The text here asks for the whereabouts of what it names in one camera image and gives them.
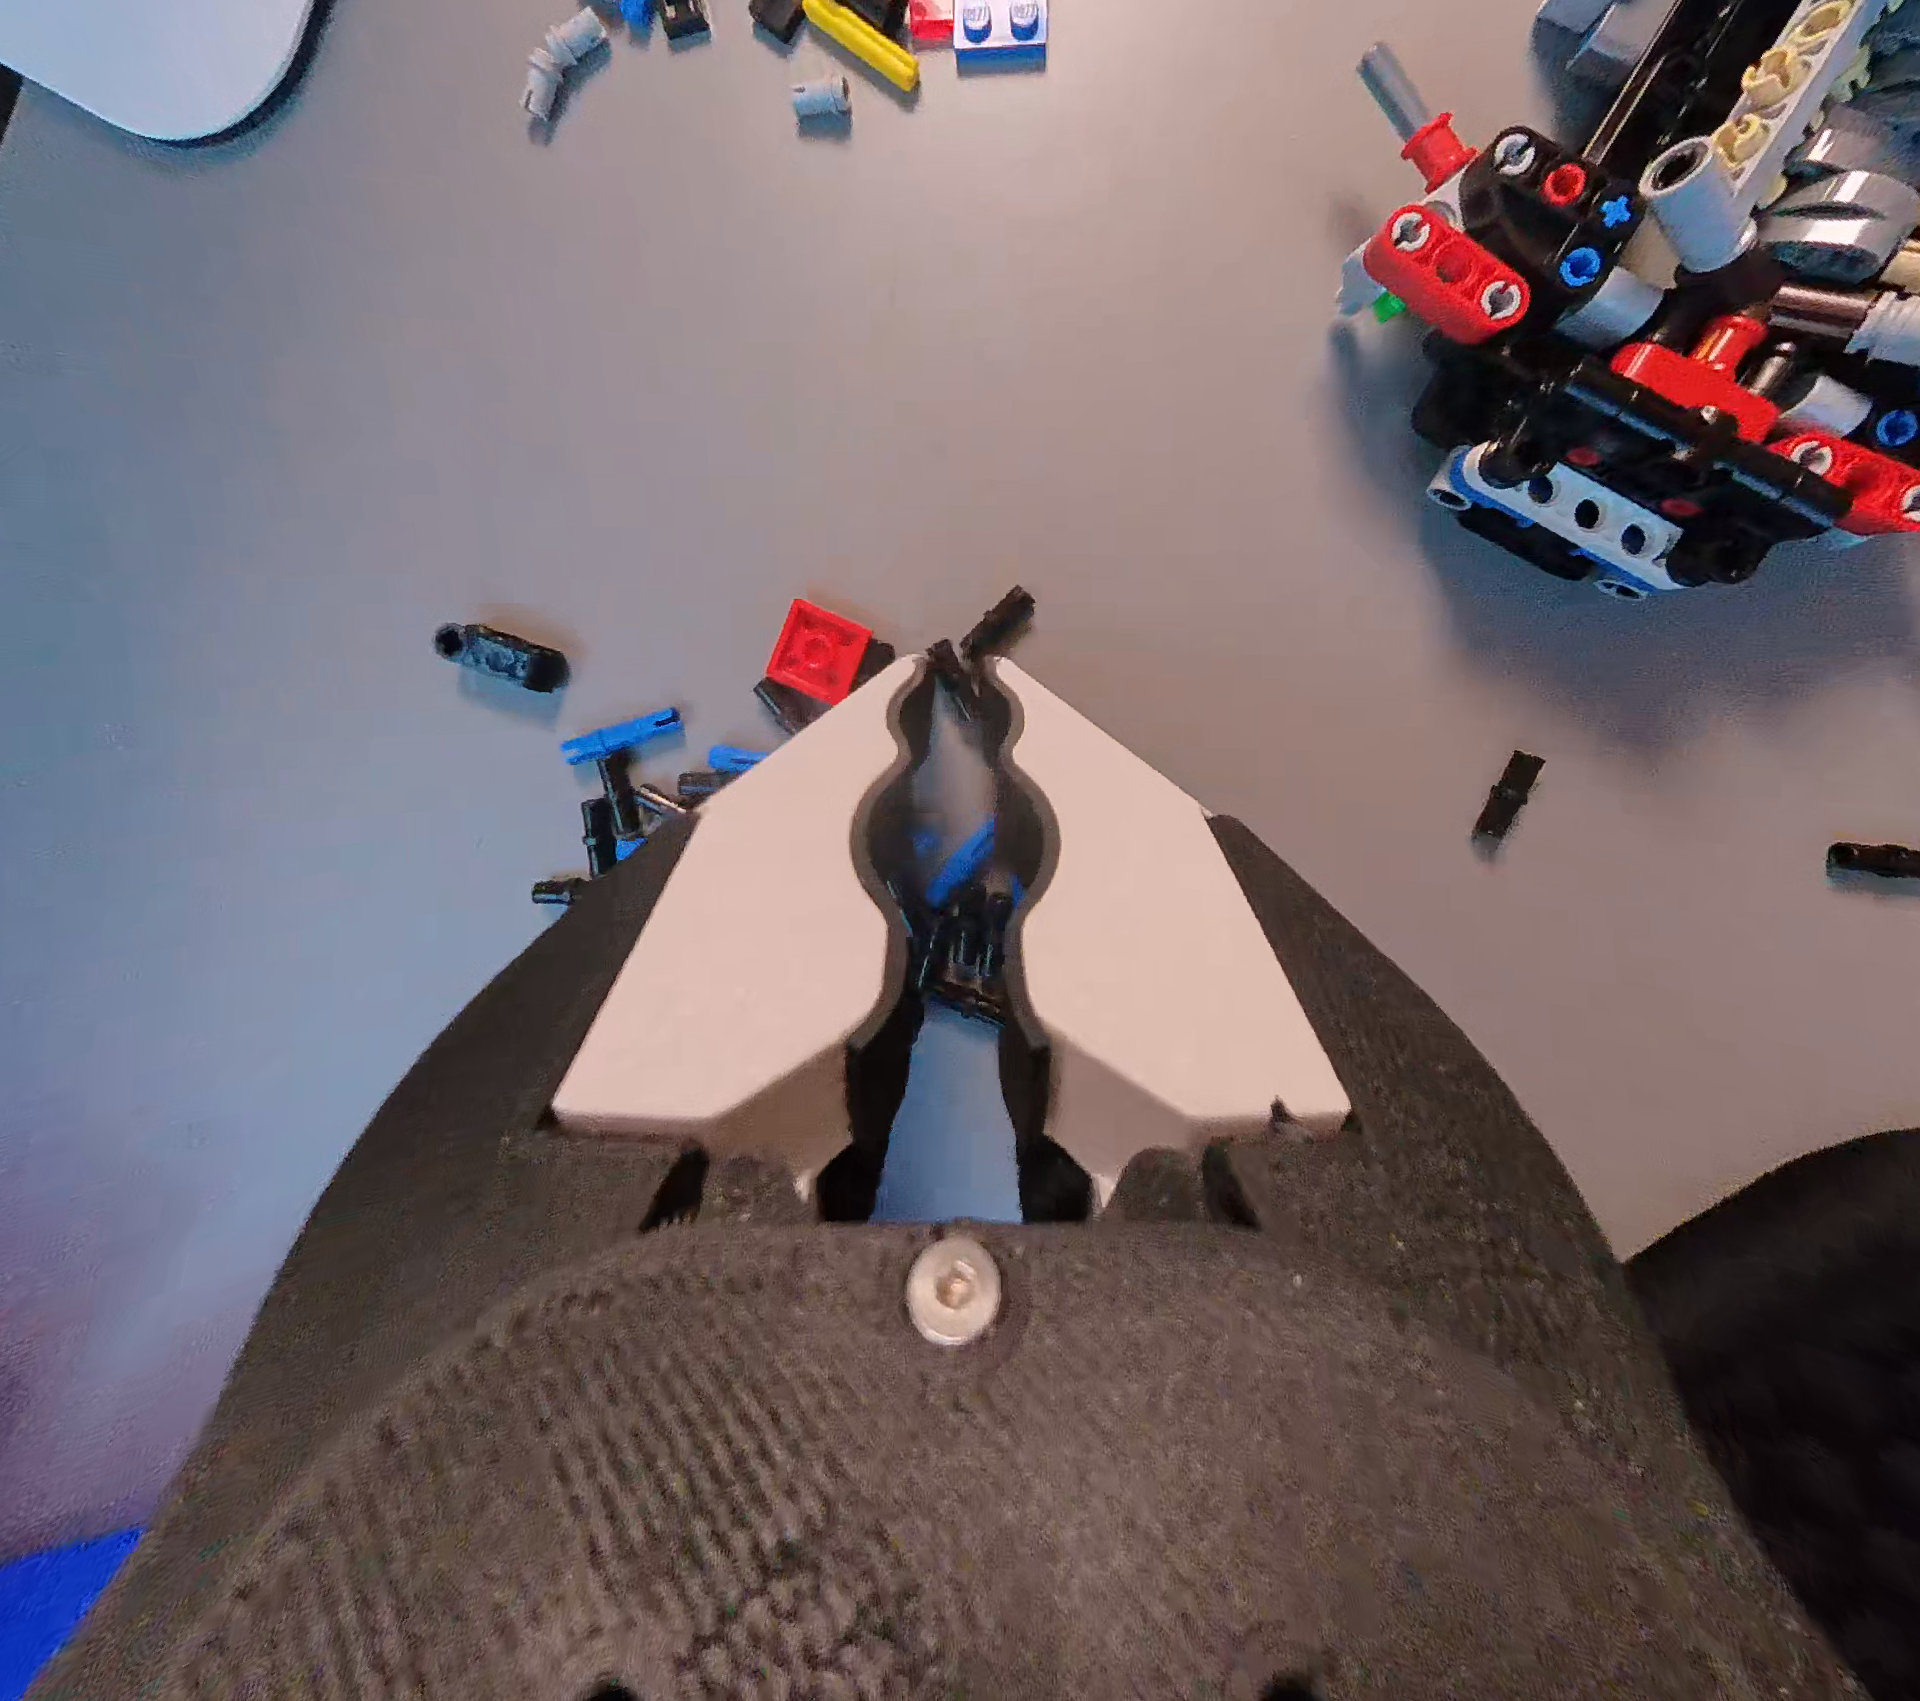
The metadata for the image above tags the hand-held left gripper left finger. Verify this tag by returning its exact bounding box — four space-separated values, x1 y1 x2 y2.
547 655 940 1215

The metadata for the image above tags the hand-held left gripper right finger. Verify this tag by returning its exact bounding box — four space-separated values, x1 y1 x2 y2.
960 655 1355 1215

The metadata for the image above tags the heap of black blue pins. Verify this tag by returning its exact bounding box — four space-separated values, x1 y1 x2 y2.
531 639 1029 1029

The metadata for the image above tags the red square lego plate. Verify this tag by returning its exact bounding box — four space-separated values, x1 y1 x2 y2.
763 598 875 698

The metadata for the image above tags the black lego liftarm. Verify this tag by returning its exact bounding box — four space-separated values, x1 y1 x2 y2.
434 624 571 694

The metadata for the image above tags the partly built lego truck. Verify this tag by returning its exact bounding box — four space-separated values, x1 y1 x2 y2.
1331 0 1920 600

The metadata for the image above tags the black textured pad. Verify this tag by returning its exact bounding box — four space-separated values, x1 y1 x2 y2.
1624 1129 1920 1701

